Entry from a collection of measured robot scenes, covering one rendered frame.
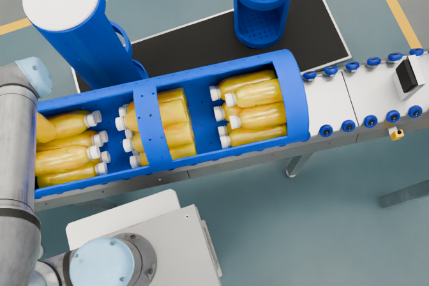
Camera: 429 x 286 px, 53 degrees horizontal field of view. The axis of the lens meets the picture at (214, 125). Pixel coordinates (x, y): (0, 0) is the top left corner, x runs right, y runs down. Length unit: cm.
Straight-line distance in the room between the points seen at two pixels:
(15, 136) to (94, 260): 34
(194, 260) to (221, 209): 125
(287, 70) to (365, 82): 44
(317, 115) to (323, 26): 111
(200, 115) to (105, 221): 47
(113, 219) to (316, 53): 160
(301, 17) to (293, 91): 139
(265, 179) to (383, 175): 63
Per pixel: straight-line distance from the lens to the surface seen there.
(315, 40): 250
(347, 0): 284
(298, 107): 120
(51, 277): 95
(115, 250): 93
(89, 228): 126
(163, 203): 122
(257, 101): 124
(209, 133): 143
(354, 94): 156
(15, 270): 58
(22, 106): 76
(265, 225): 235
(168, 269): 113
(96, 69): 190
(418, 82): 146
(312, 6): 260
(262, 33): 247
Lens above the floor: 234
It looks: 73 degrees down
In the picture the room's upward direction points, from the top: 12 degrees counter-clockwise
